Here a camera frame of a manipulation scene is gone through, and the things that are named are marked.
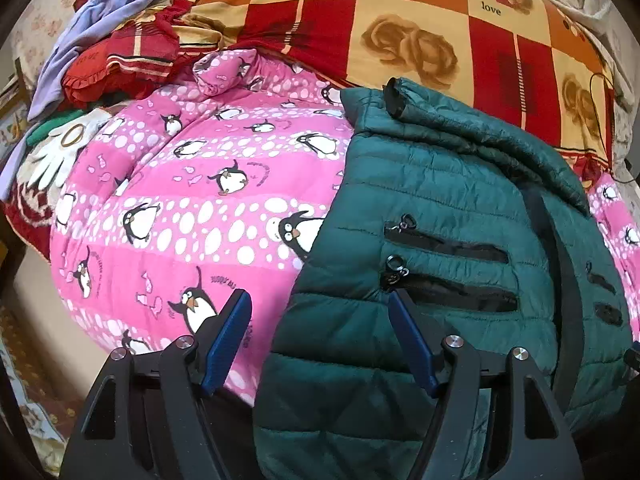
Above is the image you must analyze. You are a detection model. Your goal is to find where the green quilted puffer jacket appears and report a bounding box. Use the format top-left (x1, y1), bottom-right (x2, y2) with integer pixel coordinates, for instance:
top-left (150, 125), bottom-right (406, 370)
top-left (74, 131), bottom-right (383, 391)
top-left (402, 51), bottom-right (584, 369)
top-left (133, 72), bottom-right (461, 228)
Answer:
top-left (254, 79), bottom-right (632, 479)

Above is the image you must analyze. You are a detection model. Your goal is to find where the white glove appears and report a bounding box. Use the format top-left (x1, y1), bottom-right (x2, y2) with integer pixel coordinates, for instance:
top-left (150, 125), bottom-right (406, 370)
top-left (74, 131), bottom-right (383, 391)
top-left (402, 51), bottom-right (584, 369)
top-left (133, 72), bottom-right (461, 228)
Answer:
top-left (27, 107), bottom-right (112, 191)

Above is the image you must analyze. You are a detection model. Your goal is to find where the red orange rose blanket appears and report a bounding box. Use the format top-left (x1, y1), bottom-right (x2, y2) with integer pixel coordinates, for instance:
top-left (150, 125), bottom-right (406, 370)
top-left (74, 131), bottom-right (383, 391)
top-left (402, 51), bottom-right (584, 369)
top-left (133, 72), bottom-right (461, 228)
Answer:
top-left (186, 0), bottom-right (614, 169)

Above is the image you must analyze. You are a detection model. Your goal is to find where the lavender cloth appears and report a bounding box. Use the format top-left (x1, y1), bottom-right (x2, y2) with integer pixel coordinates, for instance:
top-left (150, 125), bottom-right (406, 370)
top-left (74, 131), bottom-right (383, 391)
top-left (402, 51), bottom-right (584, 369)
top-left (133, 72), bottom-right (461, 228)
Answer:
top-left (27, 0), bottom-right (153, 122)

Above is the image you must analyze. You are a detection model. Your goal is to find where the red striped cushion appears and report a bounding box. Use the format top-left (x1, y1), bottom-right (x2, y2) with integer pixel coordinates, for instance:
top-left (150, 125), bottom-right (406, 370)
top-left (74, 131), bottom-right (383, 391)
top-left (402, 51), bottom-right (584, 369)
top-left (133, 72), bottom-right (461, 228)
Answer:
top-left (62, 3), bottom-right (188, 108)

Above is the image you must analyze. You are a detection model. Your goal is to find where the floral bed sheet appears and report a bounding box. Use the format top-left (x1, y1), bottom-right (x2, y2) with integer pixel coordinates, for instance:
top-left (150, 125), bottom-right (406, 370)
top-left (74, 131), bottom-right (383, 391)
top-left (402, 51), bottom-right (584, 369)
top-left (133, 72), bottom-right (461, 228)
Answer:
top-left (9, 0), bottom-right (75, 90)

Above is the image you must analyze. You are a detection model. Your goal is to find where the pink penguin quilt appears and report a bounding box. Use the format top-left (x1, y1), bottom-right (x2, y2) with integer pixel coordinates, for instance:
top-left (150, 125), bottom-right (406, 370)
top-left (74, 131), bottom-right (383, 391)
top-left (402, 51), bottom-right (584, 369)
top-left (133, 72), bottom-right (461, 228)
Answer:
top-left (48, 48), bottom-right (640, 409)

